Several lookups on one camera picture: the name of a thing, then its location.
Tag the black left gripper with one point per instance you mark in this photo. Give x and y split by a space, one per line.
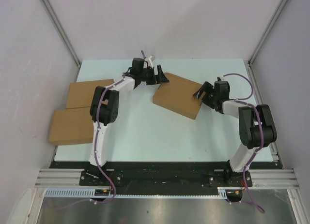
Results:
160 78

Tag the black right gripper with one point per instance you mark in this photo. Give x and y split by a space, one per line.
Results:
208 88

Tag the brown cardboard box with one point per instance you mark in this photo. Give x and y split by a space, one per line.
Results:
177 96

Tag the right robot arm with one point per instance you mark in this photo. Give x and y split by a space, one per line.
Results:
256 125

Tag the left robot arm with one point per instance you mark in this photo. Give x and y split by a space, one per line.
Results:
105 103

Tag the upper folded cardboard box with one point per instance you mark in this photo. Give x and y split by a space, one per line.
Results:
80 94

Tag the folded cardboard box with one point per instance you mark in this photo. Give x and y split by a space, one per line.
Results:
80 94
71 127

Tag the lower folded cardboard box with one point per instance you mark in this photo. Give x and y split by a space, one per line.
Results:
71 127

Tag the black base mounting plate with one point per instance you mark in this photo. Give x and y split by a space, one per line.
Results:
214 174

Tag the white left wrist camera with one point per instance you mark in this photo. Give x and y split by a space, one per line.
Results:
148 61

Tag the right aluminium side rail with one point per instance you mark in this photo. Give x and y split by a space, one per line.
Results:
265 119

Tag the right aluminium frame post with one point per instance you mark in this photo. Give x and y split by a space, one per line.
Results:
280 7

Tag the aluminium frame post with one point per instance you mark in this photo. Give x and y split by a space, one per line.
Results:
61 31
280 7

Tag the left aluminium frame post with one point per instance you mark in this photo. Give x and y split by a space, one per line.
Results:
61 31

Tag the front aluminium frame rail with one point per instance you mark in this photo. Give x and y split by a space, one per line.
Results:
262 178

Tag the grey slotted cable duct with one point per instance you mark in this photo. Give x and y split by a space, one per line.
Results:
202 192

